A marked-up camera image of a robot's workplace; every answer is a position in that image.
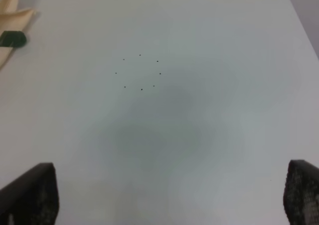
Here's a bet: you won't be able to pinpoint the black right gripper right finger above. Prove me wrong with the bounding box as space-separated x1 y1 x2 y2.
283 160 319 225

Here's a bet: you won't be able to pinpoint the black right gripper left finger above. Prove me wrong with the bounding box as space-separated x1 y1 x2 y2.
0 163 59 225

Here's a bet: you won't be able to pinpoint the white linen bag green handles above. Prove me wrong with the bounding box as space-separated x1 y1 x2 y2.
0 0 35 67

